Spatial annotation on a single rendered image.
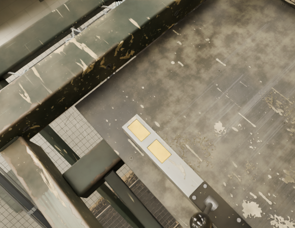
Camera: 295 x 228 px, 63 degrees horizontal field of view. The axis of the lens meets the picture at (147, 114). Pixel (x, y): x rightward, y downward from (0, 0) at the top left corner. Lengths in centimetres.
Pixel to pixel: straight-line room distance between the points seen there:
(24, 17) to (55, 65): 482
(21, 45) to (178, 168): 85
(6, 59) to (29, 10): 435
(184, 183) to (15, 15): 515
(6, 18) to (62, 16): 434
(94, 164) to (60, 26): 69
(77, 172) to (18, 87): 25
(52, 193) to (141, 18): 47
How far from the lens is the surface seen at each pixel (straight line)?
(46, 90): 62
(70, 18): 118
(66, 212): 58
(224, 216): 56
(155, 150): 57
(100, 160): 66
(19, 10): 550
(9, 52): 116
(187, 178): 56
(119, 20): 68
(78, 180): 67
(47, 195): 60
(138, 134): 58
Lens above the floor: 183
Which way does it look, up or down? 12 degrees down
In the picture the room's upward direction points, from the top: 39 degrees counter-clockwise
